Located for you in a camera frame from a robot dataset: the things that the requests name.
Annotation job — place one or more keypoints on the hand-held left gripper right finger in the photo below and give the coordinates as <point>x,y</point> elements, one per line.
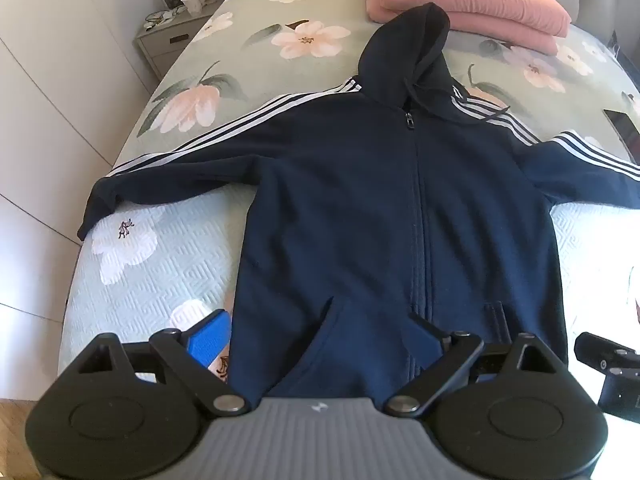
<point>425,342</point>

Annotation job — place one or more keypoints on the floral green bedspread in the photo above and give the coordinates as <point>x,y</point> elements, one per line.
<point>165,270</point>

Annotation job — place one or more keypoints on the navy striped zip hoodie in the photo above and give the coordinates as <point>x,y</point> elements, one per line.
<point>360,220</point>

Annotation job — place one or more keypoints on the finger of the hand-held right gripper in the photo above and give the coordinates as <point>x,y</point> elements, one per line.
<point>600,352</point>
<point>620,400</point>

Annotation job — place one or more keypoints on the eyeglasses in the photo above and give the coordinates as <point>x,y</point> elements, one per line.
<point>157,19</point>

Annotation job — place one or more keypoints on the black phone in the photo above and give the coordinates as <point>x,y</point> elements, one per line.
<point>625,130</point>

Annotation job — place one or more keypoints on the grey nightstand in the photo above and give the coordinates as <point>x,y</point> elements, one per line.
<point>165,40</point>

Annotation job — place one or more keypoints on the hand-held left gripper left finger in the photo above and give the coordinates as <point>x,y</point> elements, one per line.
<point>211,342</point>

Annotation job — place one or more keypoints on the white wardrobe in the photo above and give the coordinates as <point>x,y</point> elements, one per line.
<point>45,85</point>

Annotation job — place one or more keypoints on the white plastic cup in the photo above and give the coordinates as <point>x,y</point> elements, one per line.
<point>192,4</point>

